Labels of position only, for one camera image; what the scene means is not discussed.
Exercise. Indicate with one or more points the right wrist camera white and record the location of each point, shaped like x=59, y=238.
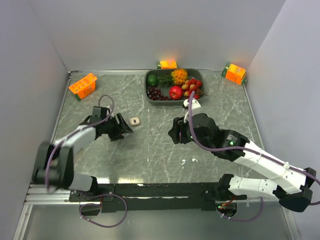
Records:
x=193, y=107

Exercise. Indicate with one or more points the orange juice box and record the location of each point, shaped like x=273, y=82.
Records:
x=167, y=65
x=83, y=87
x=235, y=74

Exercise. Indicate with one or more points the orange juice box far right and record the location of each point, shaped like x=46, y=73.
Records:
x=235, y=74

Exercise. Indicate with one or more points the dark purple grape bunch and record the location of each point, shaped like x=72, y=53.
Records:
x=156, y=94

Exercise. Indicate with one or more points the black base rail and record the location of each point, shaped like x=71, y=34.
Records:
x=158, y=196

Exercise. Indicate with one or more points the pink earbuds charging case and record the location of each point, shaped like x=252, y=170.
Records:
x=134, y=121

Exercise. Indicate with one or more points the green lime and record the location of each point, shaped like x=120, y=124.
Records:
x=152, y=80

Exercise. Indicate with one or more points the red apple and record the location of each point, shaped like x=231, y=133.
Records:
x=176, y=92

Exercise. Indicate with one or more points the orange juice box far left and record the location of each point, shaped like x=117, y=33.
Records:
x=83, y=87

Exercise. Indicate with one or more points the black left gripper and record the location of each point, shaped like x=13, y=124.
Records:
x=123, y=127

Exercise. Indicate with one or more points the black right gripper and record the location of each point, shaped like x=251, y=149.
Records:
x=178, y=125

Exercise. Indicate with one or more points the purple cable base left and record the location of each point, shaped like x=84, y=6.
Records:
x=93, y=204

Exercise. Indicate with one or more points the small pineapple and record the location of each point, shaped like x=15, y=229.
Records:
x=177, y=77

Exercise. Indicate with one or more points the purple cable base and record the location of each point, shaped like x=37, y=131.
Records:
x=228, y=210
x=93, y=204

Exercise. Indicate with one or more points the dark grey fruit tray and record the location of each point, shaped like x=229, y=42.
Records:
x=192, y=73

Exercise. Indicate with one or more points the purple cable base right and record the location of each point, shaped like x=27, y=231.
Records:
x=228, y=210

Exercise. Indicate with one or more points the orange juice box back centre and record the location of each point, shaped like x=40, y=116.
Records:
x=167, y=65

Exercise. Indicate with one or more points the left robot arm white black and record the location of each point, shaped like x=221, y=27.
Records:
x=54, y=163

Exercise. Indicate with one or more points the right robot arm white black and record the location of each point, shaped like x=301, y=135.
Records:
x=287, y=184

